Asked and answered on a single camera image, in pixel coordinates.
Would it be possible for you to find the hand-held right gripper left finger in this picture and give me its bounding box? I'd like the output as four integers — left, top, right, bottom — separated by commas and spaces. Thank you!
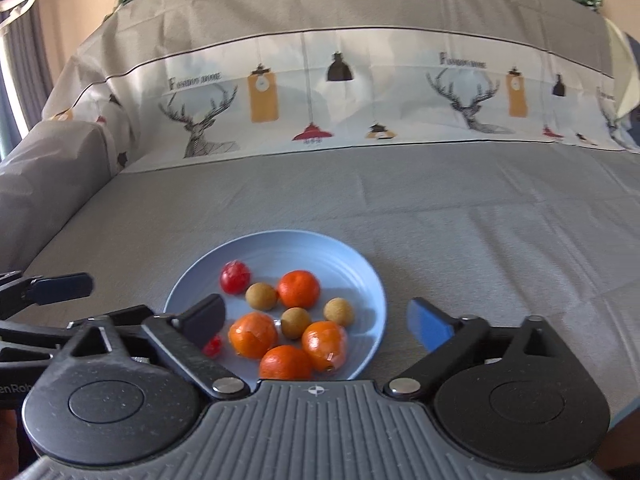
50, 294, 251, 401

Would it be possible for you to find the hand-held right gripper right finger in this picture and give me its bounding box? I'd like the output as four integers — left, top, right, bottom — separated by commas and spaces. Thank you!
384, 297, 548, 401

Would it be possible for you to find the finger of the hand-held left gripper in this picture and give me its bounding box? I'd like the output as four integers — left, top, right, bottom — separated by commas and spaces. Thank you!
0, 271, 94, 318
0, 304, 156, 361

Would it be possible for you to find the brown longan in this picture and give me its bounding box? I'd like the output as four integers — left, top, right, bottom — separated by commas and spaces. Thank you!
323, 297, 355, 326
280, 307, 313, 340
245, 282, 278, 311

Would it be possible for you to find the plastic-wrapped orange with stem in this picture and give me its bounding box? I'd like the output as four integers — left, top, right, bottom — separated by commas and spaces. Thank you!
301, 321, 349, 373

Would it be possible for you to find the light blue plate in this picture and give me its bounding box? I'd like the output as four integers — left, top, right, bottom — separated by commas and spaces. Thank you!
164, 230, 388, 383

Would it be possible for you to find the grey deer-print bed sheet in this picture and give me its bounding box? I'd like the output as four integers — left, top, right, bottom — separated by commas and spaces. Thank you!
0, 0, 640, 411

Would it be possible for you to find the grey curtain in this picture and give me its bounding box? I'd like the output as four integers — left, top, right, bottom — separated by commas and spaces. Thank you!
0, 0, 53, 151

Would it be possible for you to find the white rack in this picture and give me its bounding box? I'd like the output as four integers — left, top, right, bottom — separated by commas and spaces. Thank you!
0, 0, 46, 136

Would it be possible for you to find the white cloth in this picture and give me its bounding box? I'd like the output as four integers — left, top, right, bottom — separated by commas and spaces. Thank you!
602, 17, 640, 121

